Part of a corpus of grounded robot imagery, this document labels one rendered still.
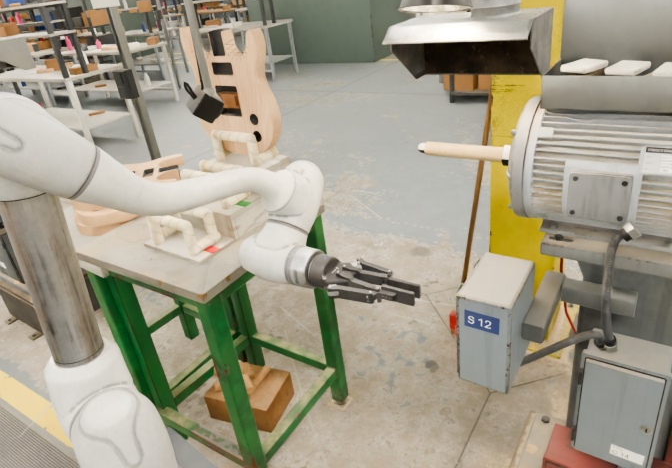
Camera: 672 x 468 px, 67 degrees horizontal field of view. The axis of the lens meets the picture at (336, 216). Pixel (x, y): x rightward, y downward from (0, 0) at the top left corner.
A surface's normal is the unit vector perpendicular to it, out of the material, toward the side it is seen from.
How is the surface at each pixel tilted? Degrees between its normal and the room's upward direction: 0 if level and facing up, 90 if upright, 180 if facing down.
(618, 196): 90
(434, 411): 0
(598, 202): 90
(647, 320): 90
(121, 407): 4
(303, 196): 76
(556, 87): 90
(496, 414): 0
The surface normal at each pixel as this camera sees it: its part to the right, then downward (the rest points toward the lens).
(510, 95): -0.54, 0.44
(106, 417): -0.06, -0.86
